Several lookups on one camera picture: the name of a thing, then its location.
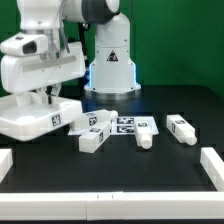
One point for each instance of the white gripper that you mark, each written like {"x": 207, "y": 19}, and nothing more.
{"x": 23, "y": 68}

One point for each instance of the white square desk top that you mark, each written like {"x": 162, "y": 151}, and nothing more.
{"x": 26, "y": 117}

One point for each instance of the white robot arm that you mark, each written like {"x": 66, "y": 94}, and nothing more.
{"x": 112, "y": 73}

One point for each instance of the white left fence bar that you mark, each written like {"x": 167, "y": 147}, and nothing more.
{"x": 6, "y": 162}

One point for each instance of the white fence bar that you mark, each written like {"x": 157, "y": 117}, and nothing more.
{"x": 111, "y": 206}
{"x": 214, "y": 167}
{"x": 6, "y": 162}

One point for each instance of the white marker sheet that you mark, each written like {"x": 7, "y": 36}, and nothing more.
{"x": 123, "y": 125}

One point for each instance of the white front fence bar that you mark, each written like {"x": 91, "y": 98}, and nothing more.
{"x": 111, "y": 206}

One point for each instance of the white right fence bar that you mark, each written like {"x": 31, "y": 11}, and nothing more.
{"x": 214, "y": 167}

